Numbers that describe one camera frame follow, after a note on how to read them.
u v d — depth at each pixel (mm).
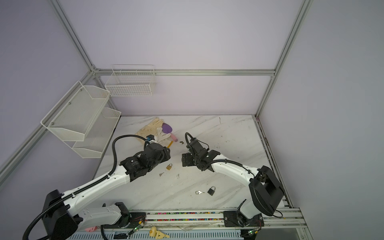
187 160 748
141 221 719
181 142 1042
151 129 1114
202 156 637
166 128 1112
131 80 956
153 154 576
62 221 374
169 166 928
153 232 685
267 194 425
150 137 692
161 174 899
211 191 822
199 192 819
